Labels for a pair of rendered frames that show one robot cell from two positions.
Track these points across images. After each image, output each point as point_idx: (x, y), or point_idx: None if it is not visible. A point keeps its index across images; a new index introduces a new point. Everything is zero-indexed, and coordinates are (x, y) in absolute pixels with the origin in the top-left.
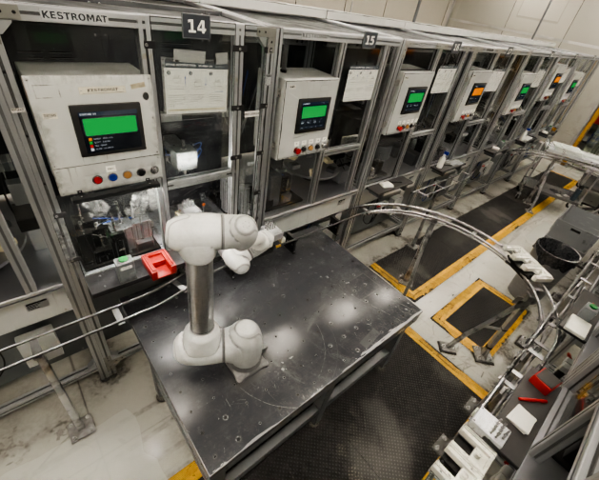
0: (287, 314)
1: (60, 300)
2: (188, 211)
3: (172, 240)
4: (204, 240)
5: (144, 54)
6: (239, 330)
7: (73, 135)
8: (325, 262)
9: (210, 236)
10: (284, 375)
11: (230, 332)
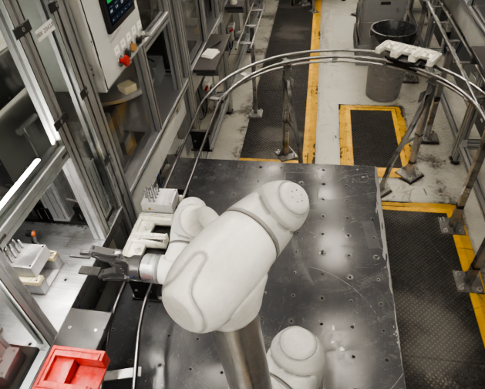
0: (271, 285)
1: None
2: (26, 262)
3: (216, 316)
4: (259, 272)
5: None
6: (297, 354)
7: None
8: (236, 191)
9: (264, 257)
10: (351, 354)
11: (287, 367)
